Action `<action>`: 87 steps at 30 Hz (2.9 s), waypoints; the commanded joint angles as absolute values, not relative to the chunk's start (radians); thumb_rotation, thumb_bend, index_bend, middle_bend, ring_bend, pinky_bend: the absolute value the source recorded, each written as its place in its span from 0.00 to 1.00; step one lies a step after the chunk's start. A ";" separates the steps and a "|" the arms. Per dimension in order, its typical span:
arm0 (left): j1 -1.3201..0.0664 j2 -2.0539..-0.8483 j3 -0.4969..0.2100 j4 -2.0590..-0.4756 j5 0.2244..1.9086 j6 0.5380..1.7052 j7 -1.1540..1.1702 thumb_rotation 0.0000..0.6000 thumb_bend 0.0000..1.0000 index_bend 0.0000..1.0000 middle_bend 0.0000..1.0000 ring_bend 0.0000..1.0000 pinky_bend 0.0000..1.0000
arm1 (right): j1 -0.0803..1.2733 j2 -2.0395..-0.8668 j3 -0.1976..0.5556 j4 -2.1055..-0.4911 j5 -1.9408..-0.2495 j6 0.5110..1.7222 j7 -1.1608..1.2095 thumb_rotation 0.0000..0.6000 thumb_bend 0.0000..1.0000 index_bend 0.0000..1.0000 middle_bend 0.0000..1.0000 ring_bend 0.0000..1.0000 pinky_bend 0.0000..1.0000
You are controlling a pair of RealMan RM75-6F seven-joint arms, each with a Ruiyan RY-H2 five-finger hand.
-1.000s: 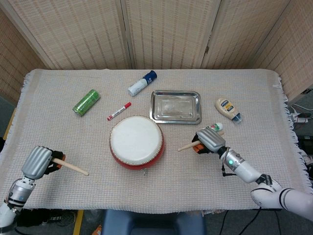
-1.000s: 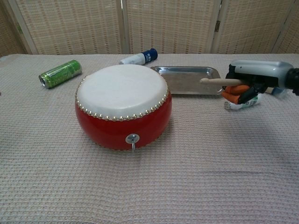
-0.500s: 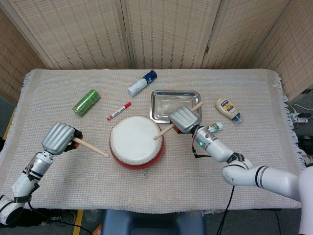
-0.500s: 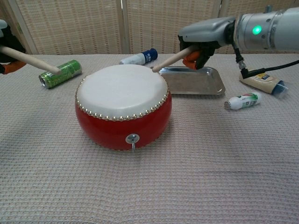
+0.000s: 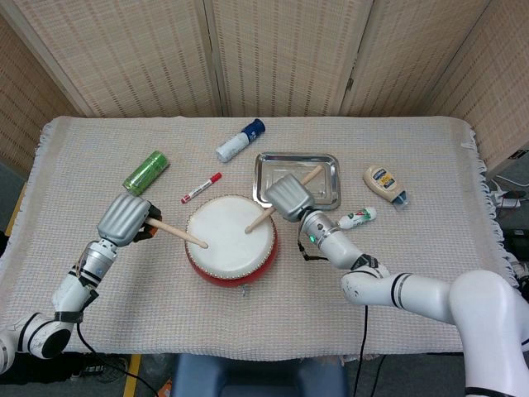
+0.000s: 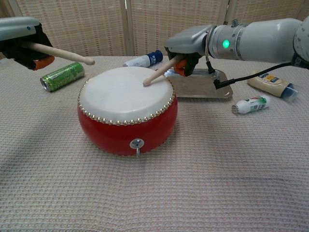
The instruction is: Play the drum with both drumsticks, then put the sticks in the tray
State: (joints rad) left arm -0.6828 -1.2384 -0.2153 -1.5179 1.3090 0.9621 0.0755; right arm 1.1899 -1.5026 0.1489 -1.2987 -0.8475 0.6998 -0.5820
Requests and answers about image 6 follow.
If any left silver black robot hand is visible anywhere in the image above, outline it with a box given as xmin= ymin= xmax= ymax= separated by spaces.
xmin=0 ymin=16 xmax=55 ymax=71

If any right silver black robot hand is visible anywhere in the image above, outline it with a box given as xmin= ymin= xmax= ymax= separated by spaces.
xmin=164 ymin=25 xmax=213 ymax=77

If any wooden drumstick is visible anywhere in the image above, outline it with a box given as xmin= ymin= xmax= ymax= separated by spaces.
xmin=142 ymin=54 xmax=182 ymax=87
xmin=24 ymin=42 xmax=95 ymax=65

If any stainless steel rectangular tray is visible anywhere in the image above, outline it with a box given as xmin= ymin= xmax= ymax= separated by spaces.
xmin=164 ymin=68 xmax=234 ymax=99

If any white bottle blue cap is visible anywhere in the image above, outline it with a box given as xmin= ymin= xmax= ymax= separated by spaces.
xmin=123 ymin=50 xmax=164 ymax=68

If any green drink can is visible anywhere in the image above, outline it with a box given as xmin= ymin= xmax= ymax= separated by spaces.
xmin=40 ymin=62 xmax=85 ymax=93

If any red drum white skin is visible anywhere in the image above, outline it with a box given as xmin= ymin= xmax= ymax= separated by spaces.
xmin=77 ymin=67 xmax=179 ymax=158

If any beige mayonnaise squeeze bottle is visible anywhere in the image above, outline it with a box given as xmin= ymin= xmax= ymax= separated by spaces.
xmin=247 ymin=70 xmax=299 ymax=101

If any small white green bottle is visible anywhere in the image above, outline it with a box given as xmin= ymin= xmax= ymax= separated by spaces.
xmin=232 ymin=95 xmax=271 ymax=115

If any beige woven tablecloth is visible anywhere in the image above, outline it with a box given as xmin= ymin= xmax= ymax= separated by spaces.
xmin=0 ymin=55 xmax=309 ymax=232

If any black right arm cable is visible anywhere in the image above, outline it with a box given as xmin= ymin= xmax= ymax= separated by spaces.
xmin=205 ymin=41 xmax=293 ymax=90

